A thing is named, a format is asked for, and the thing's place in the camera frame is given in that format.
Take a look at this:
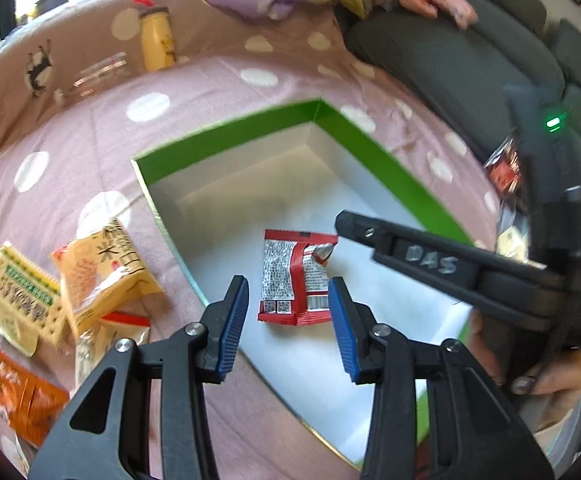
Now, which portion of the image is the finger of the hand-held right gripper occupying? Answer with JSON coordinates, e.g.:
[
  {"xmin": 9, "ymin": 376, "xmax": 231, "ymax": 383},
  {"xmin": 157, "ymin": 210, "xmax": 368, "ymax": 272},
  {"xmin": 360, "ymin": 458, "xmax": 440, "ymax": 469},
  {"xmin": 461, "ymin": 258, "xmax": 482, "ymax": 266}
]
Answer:
[{"xmin": 335, "ymin": 210, "xmax": 566, "ymax": 331}]

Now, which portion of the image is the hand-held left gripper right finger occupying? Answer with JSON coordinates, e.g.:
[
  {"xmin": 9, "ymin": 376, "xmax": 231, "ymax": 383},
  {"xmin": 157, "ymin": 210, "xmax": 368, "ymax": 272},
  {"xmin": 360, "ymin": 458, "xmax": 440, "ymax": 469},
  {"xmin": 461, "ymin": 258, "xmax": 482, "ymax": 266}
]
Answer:
[{"xmin": 327, "ymin": 276, "xmax": 556, "ymax": 480}]

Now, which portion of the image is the clear plastic bottle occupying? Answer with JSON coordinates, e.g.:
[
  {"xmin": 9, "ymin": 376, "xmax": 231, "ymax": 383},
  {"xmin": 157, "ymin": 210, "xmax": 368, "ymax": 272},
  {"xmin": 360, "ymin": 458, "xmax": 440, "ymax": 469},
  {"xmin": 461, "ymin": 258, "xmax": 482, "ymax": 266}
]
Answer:
[{"xmin": 53, "ymin": 52, "xmax": 134, "ymax": 106}]

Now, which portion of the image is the yellow rice snack packet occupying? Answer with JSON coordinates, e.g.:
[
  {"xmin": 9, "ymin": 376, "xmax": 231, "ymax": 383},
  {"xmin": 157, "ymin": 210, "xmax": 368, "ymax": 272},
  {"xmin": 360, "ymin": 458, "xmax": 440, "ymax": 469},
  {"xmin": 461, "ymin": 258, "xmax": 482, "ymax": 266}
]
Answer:
[{"xmin": 52, "ymin": 220, "xmax": 164, "ymax": 338}]

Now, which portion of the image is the pale green snack packet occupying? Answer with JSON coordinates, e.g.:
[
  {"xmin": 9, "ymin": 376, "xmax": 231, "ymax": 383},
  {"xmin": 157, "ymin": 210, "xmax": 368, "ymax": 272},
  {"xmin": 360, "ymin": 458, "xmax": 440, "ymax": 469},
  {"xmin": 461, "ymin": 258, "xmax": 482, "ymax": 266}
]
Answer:
[{"xmin": 0, "ymin": 295, "xmax": 38, "ymax": 358}]

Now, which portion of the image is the cream snack packet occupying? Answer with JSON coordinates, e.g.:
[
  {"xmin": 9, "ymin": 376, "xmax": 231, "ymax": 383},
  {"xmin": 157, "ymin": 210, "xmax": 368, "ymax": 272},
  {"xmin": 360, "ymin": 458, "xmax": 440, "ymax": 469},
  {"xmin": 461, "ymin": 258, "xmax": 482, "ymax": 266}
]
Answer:
[{"xmin": 495, "ymin": 225, "xmax": 531, "ymax": 261}]

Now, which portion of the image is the yellow drink bottle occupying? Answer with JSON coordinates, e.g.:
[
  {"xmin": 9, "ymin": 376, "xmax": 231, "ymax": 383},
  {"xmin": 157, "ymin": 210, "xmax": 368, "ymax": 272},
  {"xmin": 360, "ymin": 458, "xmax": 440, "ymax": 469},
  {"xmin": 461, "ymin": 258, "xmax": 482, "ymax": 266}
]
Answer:
[{"xmin": 131, "ymin": 0, "xmax": 177, "ymax": 73}]

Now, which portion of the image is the clear red-striped snack packet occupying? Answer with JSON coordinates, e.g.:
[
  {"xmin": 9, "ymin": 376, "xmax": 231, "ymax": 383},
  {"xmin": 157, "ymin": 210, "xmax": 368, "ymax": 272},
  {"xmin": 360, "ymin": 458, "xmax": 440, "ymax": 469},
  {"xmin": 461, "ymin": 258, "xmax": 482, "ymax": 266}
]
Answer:
[{"xmin": 74, "ymin": 311, "xmax": 151, "ymax": 391}]

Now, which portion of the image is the green cardboard box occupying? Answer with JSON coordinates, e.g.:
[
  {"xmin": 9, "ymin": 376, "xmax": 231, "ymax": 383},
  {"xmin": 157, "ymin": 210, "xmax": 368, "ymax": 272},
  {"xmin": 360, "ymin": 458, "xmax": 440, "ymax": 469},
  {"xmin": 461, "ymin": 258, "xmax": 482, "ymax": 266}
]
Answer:
[{"xmin": 130, "ymin": 99, "xmax": 476, "ymax": 471}]

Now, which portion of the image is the person's right hand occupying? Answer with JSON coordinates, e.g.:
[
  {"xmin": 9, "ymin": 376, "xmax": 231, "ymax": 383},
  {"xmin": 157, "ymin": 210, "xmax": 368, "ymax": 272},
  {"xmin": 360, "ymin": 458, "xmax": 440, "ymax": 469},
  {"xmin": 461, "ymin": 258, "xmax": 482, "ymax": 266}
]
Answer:
[{"xmin": 463, "ymin": 305, "xmax": 581, "ymax": 411}]

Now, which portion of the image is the red white snack packet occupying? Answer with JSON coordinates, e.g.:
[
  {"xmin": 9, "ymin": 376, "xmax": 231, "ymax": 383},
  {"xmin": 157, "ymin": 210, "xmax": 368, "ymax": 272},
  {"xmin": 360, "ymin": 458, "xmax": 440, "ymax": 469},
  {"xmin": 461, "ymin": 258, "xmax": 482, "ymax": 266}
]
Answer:
[{"xmin": 485, "ymin": 135, "xmax": 524, "ymax": 196}]

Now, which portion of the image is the pink dotted blanket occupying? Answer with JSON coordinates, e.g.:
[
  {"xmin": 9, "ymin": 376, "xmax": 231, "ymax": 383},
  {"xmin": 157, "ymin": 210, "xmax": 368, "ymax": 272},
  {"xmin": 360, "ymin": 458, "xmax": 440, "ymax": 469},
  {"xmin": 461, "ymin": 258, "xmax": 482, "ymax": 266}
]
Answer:
[{"xmin": 0, "ymin": 52, "xmax": 501, "ymax": 480}]

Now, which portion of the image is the yellow green cracker packet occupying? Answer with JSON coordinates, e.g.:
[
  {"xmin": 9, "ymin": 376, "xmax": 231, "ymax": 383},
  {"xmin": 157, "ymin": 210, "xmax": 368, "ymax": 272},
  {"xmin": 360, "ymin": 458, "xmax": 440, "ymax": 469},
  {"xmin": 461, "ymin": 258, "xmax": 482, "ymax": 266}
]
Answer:
[{"xmin": 0, "ymin": 241, "xmax": 68, "ymax": 346}]

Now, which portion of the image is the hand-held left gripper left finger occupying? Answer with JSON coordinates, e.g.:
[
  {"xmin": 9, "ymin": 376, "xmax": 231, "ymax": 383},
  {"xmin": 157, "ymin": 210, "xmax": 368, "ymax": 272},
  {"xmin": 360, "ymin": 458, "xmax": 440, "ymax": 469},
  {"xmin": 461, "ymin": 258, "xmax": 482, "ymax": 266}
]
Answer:
[{"xmin": 28, "ymin": 275, "xmax": 250, "ymax": 480}]

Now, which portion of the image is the orange snack packet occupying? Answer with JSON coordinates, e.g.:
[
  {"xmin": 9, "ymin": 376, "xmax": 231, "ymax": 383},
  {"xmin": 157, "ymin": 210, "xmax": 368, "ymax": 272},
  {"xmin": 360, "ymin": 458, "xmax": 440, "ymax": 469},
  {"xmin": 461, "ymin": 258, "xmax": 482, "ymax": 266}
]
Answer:
[{"xmin": 0, "ymin": 350, "xmax": 70, "ymax": 448}]

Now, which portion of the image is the grey sofa cushion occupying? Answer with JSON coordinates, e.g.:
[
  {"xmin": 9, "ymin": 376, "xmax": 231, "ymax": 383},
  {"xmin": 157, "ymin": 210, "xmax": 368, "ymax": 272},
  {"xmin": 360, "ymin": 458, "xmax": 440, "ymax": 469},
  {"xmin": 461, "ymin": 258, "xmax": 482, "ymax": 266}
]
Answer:
[{"xmin": 345, "ymin": 0, "xmax": 581, "ymax": 161}]

